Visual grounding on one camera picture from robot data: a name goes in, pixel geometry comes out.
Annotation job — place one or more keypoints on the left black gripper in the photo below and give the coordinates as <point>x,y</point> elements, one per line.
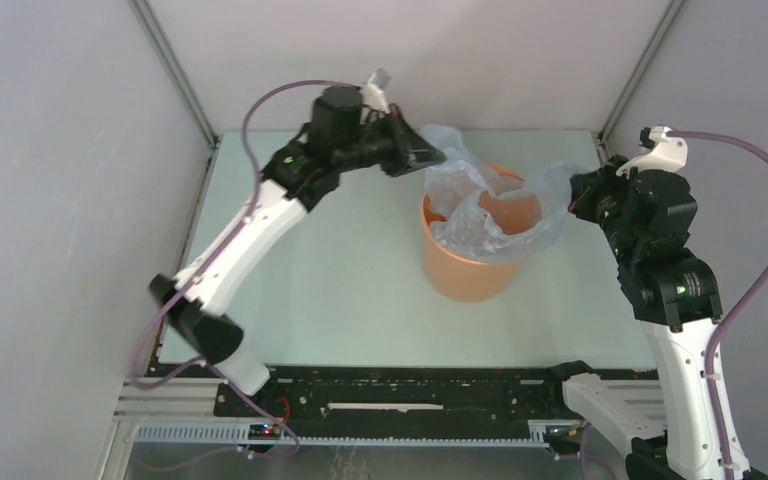
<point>411,151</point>

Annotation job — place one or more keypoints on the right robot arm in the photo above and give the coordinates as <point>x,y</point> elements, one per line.
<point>675,298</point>

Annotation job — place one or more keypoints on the right circuit board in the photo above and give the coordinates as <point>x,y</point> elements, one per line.
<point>563,433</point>

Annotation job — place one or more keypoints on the aluminium frame post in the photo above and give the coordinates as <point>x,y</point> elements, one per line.
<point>159,41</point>
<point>652,48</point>

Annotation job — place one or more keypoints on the orange trash bin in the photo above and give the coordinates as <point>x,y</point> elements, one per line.
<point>466,280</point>

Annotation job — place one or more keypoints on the circuit board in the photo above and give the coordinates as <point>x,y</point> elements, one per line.
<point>261,431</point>
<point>563,433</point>

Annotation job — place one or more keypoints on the right aluminium frame post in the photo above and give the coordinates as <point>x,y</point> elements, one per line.
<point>652,48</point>

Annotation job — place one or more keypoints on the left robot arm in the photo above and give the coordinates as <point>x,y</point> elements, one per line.
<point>194,301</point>

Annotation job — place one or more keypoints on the left circuit board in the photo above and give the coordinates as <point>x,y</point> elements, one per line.
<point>261,431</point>

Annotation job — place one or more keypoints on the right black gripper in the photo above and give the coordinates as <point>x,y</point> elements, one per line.
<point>586,186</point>

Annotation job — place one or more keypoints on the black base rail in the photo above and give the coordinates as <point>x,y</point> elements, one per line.
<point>410,404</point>

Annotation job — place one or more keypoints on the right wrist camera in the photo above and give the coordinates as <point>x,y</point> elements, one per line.
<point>660,152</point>

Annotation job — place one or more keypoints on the left aluminium frame post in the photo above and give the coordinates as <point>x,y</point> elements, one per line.
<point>159,41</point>

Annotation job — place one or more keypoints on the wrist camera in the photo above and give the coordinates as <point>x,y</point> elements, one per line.
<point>373,91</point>
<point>660,152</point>

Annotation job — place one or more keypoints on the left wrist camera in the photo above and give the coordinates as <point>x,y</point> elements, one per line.
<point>373,91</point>

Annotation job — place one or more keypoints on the blue plastic trash bag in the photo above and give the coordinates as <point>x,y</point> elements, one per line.
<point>487,216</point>

